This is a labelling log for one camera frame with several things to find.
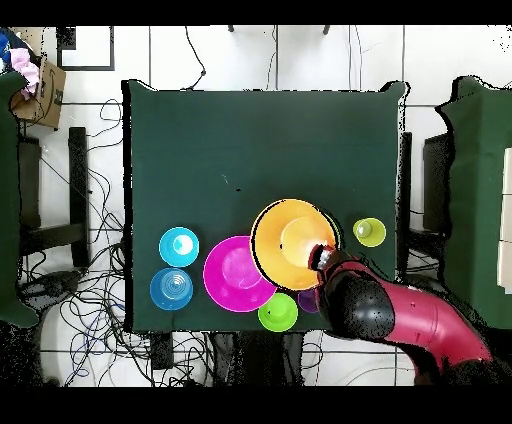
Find purple plastic cup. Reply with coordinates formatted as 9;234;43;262
297;288;321;314

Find orange plastic bowl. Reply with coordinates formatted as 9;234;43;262
249;198;343;292

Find pink plastic bowl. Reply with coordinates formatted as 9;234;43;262
202;235;278;314

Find light blue plastic bowl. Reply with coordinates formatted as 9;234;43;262
158;226;200;268

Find yellow plastic cup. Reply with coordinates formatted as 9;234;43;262
352;216;388;248

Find small green plastic bowl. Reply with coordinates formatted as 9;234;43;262
257;292;300;333

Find black floor stand base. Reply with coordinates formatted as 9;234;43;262
403;272;441;289
19;269;83;305

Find dark green tablecloth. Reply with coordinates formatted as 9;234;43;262
121;78;410;334

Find green covered side table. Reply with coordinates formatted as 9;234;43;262
0;70;39;329
435;75;512;337

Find black power strip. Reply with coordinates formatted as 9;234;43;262
150;331;174;371

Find white panel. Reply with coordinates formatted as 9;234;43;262
496;146;512;295

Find cardboard box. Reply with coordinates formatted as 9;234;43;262
10;59;67;130

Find pink cloth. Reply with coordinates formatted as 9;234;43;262
8;47;41;100

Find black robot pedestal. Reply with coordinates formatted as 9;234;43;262
205;330;307;387

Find black side frame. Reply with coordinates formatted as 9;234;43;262
422;133;453;233

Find tangle of floor cables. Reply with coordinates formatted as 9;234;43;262
15;98;213;387

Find black floor cable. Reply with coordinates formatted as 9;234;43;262
183;25;208;91

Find black leg frame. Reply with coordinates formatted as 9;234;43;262
17;126;91;269

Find black square frame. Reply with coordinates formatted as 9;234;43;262
55;25;116;72

